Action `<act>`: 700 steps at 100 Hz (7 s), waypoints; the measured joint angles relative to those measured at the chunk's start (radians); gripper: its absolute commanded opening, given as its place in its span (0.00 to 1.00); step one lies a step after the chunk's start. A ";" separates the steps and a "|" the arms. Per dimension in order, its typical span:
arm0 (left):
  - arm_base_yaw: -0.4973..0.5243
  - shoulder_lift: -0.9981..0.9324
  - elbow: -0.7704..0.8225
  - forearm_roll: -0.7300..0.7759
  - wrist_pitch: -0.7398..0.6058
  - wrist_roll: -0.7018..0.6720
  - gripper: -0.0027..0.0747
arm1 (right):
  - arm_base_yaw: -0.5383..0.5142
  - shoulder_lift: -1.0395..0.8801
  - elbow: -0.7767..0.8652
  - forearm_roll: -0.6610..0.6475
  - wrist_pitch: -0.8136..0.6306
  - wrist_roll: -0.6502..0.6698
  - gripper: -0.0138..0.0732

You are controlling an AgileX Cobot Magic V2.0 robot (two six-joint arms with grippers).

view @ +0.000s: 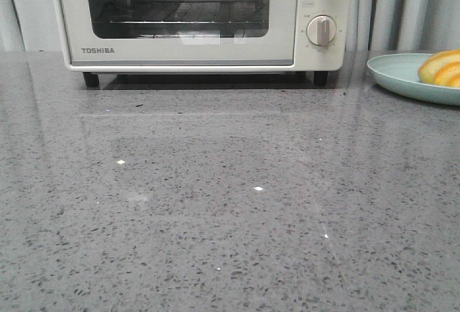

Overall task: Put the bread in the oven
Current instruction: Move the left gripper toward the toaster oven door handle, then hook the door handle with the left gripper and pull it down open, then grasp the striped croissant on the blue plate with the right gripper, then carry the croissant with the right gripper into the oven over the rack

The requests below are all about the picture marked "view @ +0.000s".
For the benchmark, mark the white Toshiba toaster oven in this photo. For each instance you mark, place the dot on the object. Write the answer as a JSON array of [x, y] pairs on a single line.
[[307, 56]]

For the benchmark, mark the oven glass door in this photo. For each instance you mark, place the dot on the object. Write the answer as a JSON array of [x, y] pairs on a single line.
[[90, 43]]

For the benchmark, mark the light green plate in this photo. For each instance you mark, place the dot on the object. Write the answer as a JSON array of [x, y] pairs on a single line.
[[398, 73]]

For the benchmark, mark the metal wire oven rack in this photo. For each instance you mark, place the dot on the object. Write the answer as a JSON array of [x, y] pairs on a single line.
[[194, 12]]

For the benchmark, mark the golden croissant bread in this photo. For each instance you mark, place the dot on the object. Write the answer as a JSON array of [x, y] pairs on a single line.
[[441, 69]]

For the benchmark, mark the lower beige oven knob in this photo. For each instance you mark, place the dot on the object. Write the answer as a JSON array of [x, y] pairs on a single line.
[[321, 30]]

